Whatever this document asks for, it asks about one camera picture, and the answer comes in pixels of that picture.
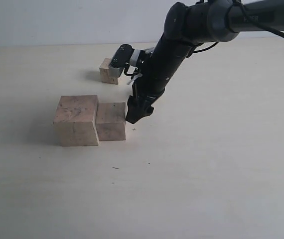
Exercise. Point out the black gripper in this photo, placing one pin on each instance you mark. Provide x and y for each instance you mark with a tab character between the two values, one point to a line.
145	93

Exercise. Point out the second largest wooden cube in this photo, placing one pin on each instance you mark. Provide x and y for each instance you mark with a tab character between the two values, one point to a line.
111	121

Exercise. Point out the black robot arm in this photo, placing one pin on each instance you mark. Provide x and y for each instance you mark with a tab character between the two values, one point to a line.
185	29

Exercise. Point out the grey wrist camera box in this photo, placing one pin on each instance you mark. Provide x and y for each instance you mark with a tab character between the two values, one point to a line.
124	57

